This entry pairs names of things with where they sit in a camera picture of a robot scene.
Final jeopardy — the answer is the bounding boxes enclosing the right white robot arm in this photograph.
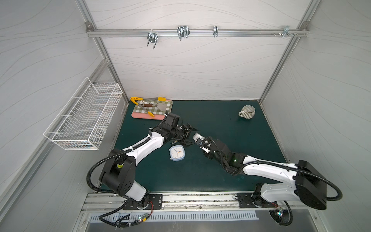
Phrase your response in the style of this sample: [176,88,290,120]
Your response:
[195,139,327,210]

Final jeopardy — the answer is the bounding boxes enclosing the white wire basket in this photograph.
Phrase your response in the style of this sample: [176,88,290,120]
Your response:
[43,77,123,151]

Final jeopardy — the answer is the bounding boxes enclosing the metal bracket right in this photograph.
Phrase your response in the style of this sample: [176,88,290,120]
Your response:
[272,26,298,38]

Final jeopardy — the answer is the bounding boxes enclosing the blue white alarm clock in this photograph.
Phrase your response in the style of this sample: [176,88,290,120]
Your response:
[169,145,185,161]

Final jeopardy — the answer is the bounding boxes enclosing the metal clamp hook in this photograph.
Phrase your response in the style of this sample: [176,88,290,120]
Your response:
[146,32,158,49]

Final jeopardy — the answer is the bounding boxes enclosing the metal spatula wooden handle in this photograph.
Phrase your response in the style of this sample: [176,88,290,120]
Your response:
[141,103,167,112]

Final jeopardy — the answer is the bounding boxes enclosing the striped white ceramic mug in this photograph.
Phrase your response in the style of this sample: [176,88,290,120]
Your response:
[238,105,256,119]

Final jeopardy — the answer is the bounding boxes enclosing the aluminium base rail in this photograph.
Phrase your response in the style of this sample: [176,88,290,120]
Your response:
[81,191,319,214]

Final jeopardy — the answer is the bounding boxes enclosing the white alarm clock back up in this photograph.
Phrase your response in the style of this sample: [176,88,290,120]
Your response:
[193,132,205,145]

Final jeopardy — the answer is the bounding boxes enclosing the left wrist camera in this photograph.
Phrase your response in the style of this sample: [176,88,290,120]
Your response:
[165,113,180,128]

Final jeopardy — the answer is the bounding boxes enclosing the checkered green cloth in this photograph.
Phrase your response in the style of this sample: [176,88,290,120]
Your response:
[139,100,173,115]

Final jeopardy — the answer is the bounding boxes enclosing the small metal ring hook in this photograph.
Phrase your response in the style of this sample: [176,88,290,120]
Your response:
[213,26,219,38]

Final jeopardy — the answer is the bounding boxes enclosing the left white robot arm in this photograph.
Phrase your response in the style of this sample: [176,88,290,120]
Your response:
[100,124,193,202]

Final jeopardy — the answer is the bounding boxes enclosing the aluminium top rail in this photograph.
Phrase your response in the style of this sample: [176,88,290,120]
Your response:
[87,28,309,38]

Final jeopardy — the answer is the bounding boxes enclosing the yellow tongs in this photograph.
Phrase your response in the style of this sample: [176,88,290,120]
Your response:
[130,97,167,118]

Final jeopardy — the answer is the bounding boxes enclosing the metal u-bolt hook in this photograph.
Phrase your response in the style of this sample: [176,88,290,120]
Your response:
[176,26,190,40]

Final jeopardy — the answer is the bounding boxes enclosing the pink cutting board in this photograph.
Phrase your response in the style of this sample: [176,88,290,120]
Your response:
[131,99,173,120]

